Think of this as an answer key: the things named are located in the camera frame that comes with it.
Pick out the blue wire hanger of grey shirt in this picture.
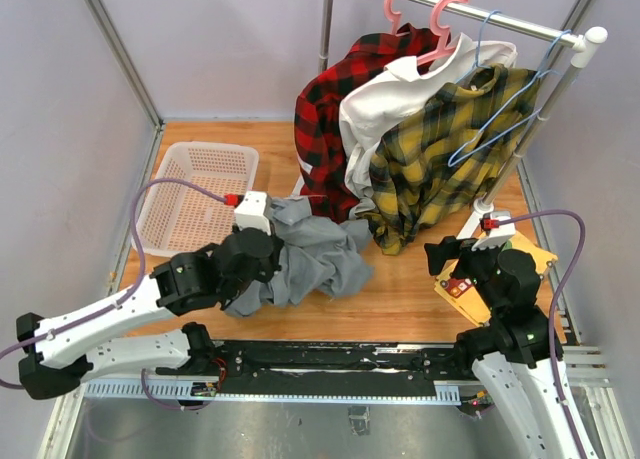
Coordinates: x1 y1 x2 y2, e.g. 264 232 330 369
447 28 574 169

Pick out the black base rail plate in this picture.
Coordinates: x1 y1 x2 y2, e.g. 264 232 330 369
164 338 501 399

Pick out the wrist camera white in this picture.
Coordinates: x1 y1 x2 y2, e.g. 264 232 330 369
471 211 516 251
234 191 272 235

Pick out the blue wire hanger with plaid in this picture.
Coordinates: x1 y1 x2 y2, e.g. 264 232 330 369
456 9 502 84

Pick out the yellow plaid flannel shirt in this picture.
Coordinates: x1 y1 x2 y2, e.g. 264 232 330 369
357 64 540 255

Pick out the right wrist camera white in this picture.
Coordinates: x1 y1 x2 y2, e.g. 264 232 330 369
471 211 516 251

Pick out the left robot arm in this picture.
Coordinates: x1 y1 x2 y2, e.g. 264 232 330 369
16 228 284 400

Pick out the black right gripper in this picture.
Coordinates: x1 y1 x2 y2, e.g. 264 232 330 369
425 232 504 312

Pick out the grey button-up shirt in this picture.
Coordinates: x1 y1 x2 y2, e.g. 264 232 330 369
225 197 374 318

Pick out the red black plaid shirt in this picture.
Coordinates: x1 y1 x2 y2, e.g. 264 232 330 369
294 23 438 223

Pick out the white shirt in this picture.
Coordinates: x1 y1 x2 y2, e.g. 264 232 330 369
339 34 518 199

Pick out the metal clothes rack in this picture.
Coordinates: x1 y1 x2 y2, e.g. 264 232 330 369
289 0 609 245

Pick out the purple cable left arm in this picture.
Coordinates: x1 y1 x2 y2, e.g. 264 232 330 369
0 177 229 393

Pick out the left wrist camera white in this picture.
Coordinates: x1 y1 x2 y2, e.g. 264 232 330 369
234 191 272 235

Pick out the pink plastic hanger right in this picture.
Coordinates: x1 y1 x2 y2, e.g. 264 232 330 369
416 0 469 66

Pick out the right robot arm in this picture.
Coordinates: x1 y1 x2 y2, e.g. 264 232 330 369
424 236 598 458

